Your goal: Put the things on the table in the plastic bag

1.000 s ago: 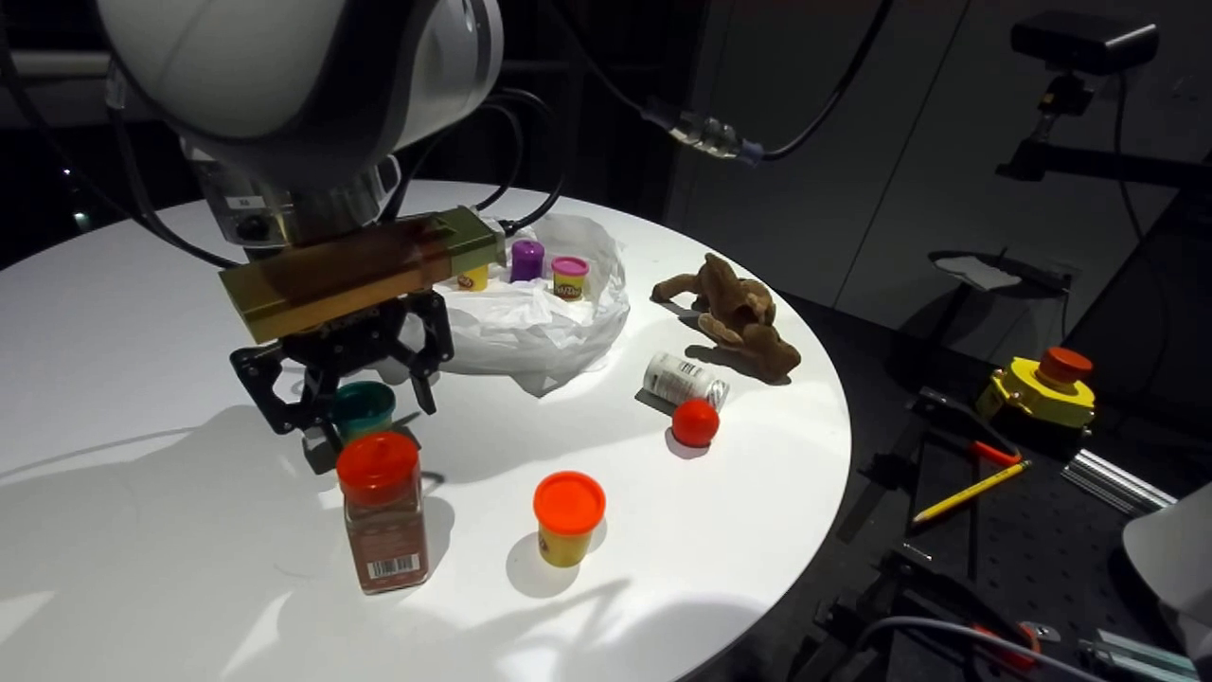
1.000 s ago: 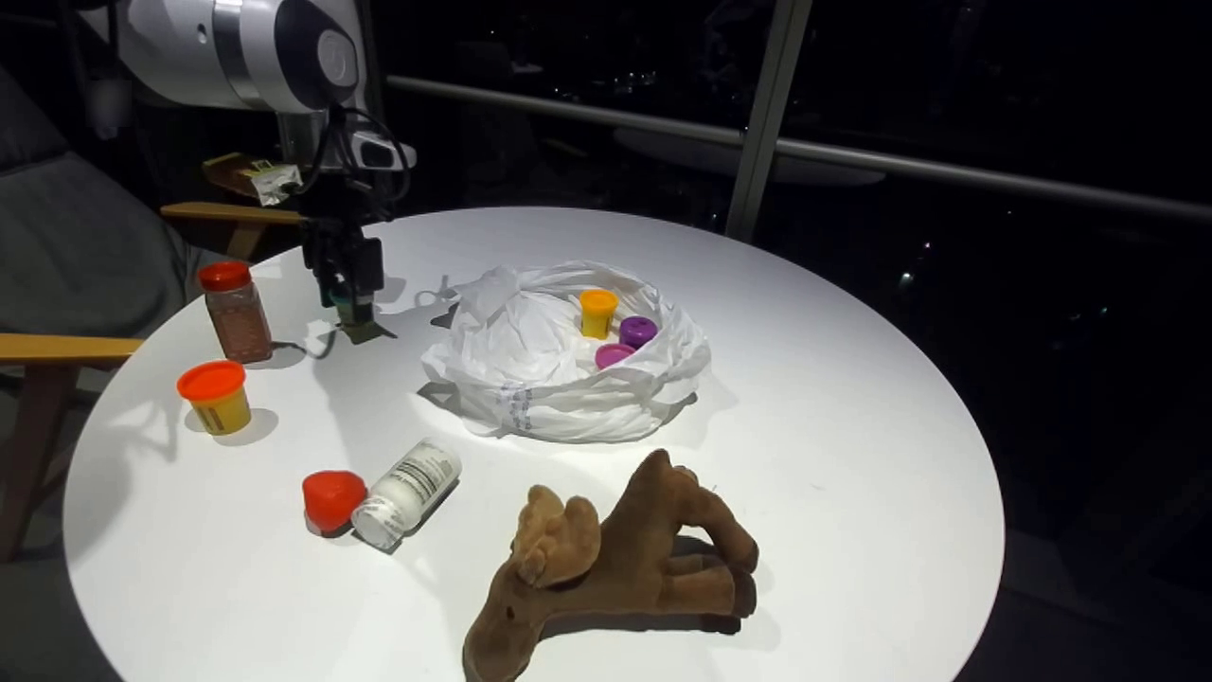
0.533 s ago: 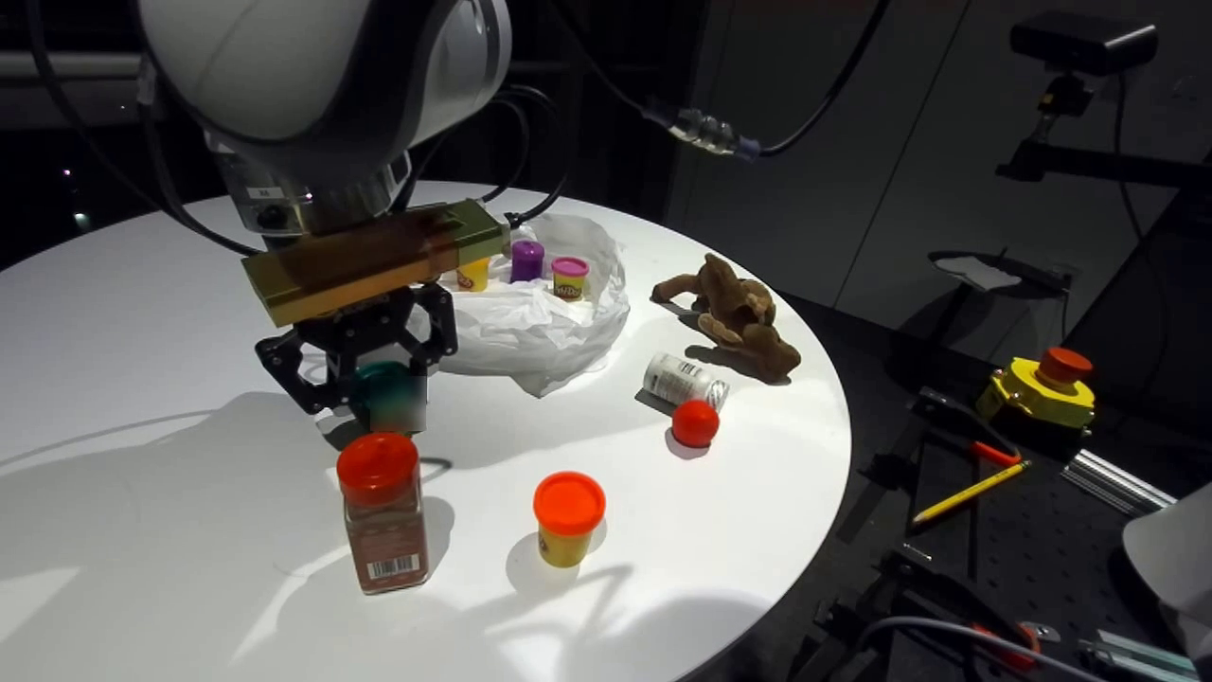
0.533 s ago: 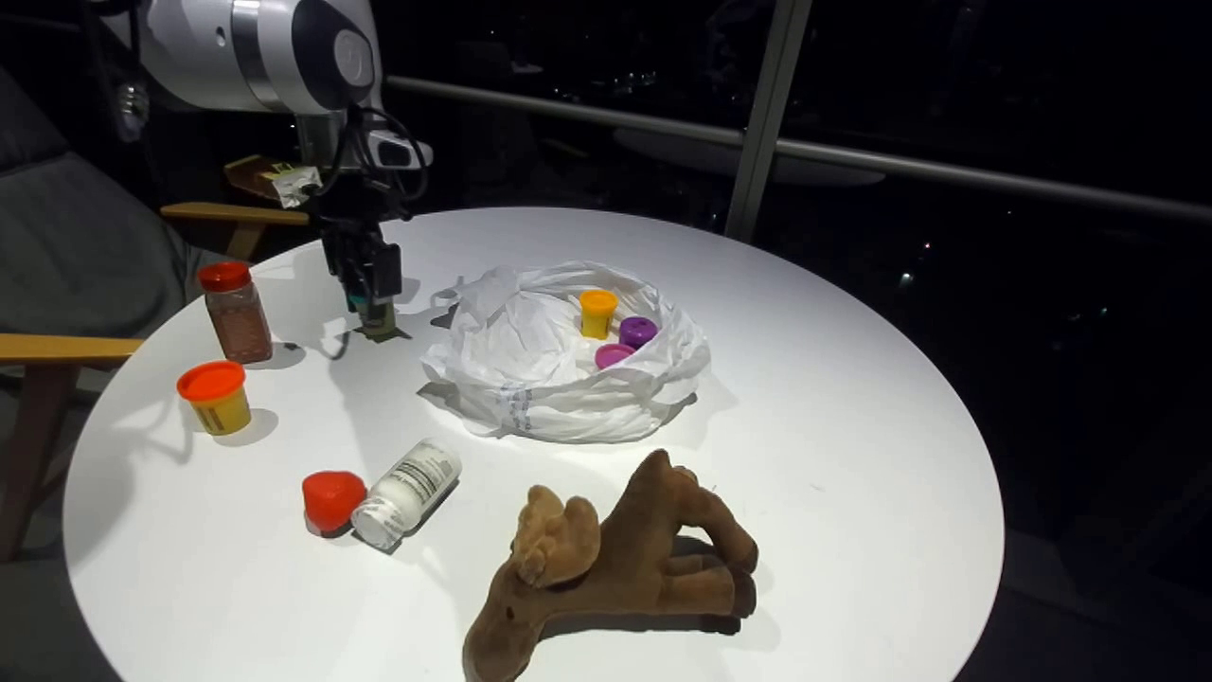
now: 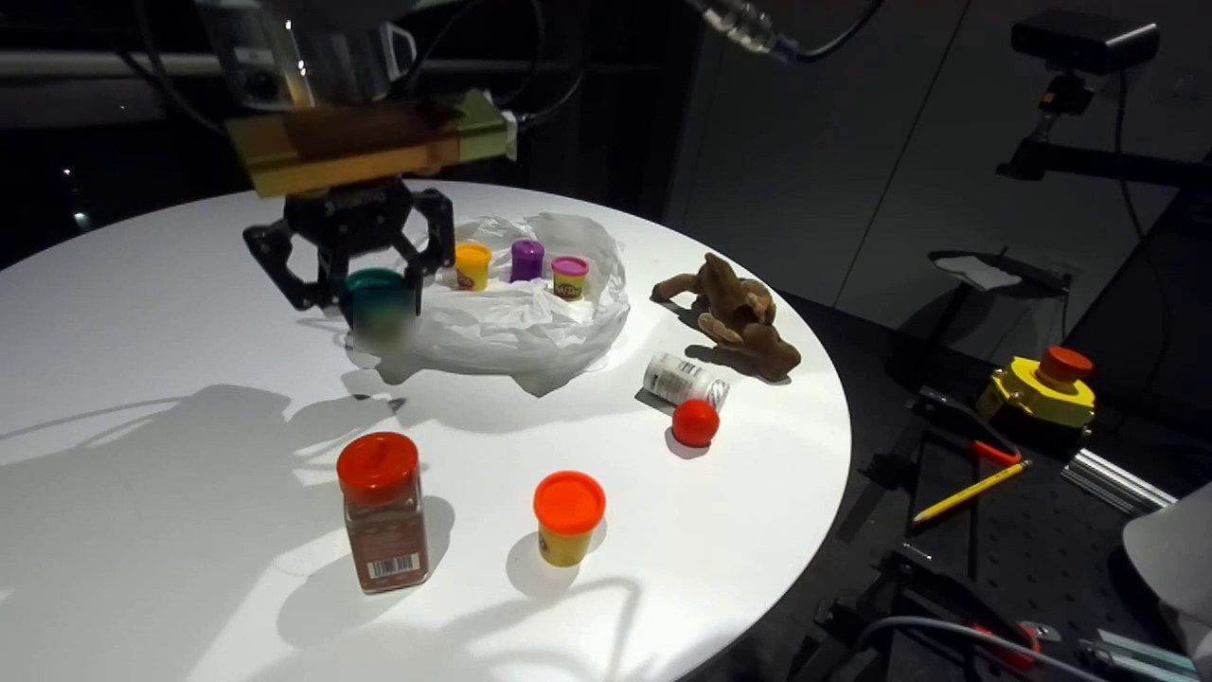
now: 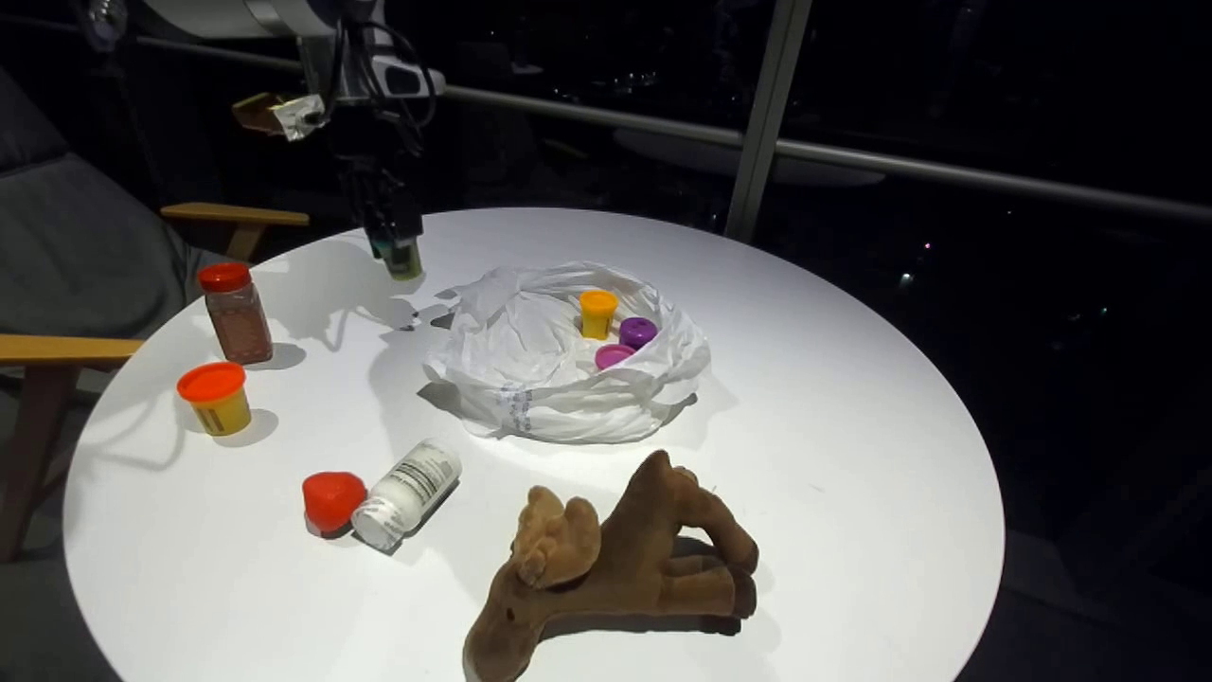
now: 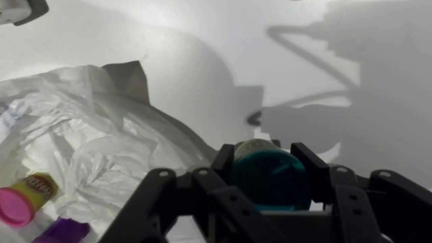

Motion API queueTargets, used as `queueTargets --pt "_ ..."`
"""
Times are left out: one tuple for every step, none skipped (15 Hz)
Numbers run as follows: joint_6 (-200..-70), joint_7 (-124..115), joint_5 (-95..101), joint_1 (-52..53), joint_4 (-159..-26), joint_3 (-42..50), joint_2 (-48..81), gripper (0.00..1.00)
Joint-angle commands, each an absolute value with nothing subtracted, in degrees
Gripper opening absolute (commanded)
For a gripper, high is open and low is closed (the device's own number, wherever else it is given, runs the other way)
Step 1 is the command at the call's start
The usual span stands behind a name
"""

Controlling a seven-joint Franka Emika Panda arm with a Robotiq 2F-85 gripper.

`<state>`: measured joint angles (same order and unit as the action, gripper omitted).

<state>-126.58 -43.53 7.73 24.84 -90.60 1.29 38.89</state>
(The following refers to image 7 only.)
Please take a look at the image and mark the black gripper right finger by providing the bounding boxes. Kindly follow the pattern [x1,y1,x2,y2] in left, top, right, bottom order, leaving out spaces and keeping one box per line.
[289,142,432,243]

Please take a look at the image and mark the white crumpled plastic bag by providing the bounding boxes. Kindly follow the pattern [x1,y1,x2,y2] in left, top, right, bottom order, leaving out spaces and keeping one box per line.
[0,59,219,243]

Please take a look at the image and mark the yellow tub pink lid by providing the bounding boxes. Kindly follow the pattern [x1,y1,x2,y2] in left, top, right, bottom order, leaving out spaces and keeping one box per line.
[0,171,61,228]

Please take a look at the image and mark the yellow tub teal lid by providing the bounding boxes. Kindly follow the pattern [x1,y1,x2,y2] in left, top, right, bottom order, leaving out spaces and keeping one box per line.
[229,138,313,213]

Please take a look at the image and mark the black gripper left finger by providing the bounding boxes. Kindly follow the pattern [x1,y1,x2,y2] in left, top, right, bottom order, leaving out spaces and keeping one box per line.
[99,142,289,243]

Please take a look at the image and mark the small purple tub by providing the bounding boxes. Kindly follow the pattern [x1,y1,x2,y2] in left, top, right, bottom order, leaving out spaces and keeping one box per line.
[32,216,92,243]

